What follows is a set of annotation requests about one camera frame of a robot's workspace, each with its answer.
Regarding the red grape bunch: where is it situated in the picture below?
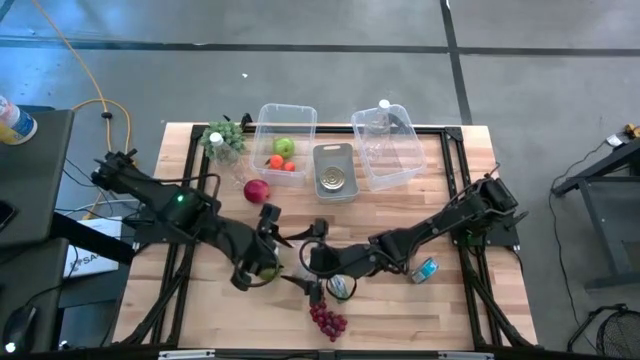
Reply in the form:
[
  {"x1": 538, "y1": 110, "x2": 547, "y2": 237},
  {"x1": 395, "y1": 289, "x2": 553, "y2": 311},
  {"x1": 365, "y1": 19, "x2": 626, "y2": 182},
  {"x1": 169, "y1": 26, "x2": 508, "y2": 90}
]
[{"x1": 308, "y1": 299, "x2": 349, "y2": 344}]

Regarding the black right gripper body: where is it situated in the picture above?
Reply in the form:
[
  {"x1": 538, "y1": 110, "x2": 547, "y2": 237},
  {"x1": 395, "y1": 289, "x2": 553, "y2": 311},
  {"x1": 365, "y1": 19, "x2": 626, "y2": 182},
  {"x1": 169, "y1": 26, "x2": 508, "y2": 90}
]
[{"x1": 302, "y1": 218, "x2": 374, "y2": 307}]

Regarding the white blue yellow canister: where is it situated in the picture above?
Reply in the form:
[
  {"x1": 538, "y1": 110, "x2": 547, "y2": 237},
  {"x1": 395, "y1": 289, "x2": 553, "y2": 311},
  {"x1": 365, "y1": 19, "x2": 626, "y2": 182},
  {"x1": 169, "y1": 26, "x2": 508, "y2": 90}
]
[{"x1": 0, "y1": 94, "x2": 39, "y2": 146}]

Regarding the black computer mouse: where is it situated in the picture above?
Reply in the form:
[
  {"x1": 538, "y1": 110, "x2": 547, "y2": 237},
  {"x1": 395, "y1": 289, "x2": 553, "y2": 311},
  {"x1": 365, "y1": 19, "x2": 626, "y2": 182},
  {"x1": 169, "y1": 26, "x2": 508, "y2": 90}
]
[{"x1": 2, "y1": 304, "x2": 38, "y2": 354}]

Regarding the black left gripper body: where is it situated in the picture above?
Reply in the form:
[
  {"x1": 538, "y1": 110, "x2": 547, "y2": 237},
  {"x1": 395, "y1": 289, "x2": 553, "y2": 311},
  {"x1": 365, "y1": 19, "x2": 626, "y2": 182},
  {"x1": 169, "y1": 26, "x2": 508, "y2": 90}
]
[{"x1": 230, "y1": 203, "x2": 282, "y2": 292}]

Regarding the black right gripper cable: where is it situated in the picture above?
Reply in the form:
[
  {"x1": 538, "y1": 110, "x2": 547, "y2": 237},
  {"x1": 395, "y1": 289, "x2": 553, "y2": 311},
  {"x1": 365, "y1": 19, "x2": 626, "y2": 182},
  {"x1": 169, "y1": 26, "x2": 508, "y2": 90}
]
[{"x1": 298, "y1": 238, "x2": 359, "y2": 304}]

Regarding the orange tangerine bunch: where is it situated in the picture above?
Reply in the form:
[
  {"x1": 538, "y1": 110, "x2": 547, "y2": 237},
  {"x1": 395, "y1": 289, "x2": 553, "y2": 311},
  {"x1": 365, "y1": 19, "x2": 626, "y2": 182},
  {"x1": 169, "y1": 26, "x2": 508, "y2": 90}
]
[{"x1": 264, "y1": 153, "x2": 297, "y2": 174}]

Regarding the grey table edge bracket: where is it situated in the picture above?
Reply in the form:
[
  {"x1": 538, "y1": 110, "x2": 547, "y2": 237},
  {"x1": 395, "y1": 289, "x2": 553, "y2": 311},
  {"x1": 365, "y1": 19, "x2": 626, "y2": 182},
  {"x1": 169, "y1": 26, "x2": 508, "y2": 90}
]
[
  {"x1": 157, "y1": 349, "x2": 217, "y2": 360},
  {"x1": 437, "y1": 351, "x2": 495, "y2": 360}
]

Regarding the teal label can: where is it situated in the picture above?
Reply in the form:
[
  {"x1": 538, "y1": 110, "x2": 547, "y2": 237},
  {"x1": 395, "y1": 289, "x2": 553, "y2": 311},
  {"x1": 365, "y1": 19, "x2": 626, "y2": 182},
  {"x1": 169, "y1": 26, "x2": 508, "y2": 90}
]
[{"x1": 411, "y1": 257, "x2": 440, "y2": 285}]

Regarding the black side desk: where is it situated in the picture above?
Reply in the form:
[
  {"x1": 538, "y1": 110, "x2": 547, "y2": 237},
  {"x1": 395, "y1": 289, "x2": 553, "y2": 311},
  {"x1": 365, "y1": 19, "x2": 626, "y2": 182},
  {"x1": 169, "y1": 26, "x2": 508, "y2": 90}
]
[{"x1": 0, "y1": 105, "x2": 75, "y2": 351}]

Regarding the black side table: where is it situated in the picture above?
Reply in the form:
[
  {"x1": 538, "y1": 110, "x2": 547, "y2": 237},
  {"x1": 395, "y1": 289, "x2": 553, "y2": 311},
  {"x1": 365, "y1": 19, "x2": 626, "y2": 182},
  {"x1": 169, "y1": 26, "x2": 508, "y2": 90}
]
[{"x1": 551, "y1": 138, "x2": 640, "y2": 292}]

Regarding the green artificial plant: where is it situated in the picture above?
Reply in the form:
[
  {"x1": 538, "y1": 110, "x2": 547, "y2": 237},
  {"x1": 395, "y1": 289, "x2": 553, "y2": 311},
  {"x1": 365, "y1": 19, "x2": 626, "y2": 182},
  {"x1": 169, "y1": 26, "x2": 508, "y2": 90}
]
[{"x1": 200, "y1": 119, "x2": 247, "y2": 164}]

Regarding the multicolour label can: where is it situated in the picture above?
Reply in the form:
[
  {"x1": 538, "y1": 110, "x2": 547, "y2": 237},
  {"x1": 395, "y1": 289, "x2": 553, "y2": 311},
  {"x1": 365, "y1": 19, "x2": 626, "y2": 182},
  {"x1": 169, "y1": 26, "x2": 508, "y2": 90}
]
[{"x1": 319, "y1": 165, "x2": 347, "y2": 193}]

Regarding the dark red pomegranate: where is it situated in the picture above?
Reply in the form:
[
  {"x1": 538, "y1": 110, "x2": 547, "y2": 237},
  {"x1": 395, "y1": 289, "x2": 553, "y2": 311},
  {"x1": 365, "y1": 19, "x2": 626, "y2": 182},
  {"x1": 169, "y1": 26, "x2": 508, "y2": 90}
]
[{"x1": 243, "y1": 178, "x2": 272, "y2": 205}]

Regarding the white cardboard box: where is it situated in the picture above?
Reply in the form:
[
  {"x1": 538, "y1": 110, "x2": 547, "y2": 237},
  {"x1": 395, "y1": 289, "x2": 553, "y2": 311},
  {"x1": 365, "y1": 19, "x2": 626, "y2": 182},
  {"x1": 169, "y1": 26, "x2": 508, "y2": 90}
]
[{"x1": 62, "y1": 216, "x2": 124, "y2": 279}]

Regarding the yellow extension cable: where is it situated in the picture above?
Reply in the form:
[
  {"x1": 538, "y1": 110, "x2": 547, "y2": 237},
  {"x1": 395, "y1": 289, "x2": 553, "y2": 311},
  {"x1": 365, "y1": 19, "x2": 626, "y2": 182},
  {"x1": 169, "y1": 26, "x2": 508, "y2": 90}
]
[{"x1": 29, "y1": 0, "x2": 137, "y2": 221}]

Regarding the small grey bin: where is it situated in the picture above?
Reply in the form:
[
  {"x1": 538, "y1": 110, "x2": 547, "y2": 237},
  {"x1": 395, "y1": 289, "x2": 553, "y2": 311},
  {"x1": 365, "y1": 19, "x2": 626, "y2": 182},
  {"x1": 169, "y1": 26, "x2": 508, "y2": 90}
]
[{"x1": 312, "y1": 142, "x2": 360, "y2": 204}]

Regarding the clear plastic bin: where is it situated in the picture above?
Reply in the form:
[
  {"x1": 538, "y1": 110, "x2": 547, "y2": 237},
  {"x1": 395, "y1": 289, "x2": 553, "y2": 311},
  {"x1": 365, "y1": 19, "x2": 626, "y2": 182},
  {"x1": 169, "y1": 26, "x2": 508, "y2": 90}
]
[
  {"x1": 350, "y1": 104, "x2": 428, "y2": 193},
  {"x1": 249, "y1": 103, "x2": 319, "y2": 189}
]

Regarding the green apple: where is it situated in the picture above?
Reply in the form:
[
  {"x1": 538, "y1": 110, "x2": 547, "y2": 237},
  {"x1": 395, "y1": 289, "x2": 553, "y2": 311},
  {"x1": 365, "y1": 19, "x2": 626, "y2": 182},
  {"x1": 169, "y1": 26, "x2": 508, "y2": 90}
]
[
  {"x1": 258, "y1": 264, "x2": 284, "y2": 283},
  {"x1": 272, "y1": 137, "x2": 297, "y2": 160}
]

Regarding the black wire mesh basket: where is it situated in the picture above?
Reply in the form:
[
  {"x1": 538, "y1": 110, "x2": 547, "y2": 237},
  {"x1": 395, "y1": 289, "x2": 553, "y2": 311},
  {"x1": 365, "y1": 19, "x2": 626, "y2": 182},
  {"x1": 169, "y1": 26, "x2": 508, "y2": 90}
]
[{"x1": 567, "y1": 302, "x2": 640, "y2": 359}]

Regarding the clear bottle white cap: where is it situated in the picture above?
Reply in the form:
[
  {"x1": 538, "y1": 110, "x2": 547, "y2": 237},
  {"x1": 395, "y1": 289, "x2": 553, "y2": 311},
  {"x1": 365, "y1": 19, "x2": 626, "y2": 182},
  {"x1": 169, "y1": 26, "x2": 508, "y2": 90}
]
[
  {"x1": 208, "y1": 131, "x2": 246, "y2": 176},
  {"x1": 367, "y1": 98, "x2": 401, "y2": 156}
]

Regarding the dark green label can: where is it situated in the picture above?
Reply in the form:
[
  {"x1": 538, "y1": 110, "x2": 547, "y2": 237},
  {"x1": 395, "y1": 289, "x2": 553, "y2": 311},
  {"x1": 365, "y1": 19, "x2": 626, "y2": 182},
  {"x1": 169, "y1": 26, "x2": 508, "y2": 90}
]
[{"x1": 327, "y1": 273, "x2": 351, "y2": 304}]

